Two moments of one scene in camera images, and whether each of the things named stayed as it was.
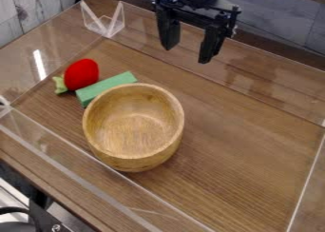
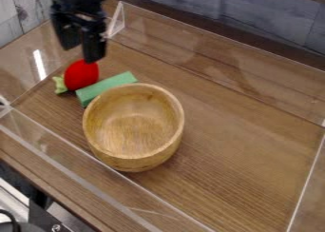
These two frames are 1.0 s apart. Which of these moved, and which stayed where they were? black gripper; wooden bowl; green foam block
Moved: black gripper
Stayed: green foam block; wooden bowl
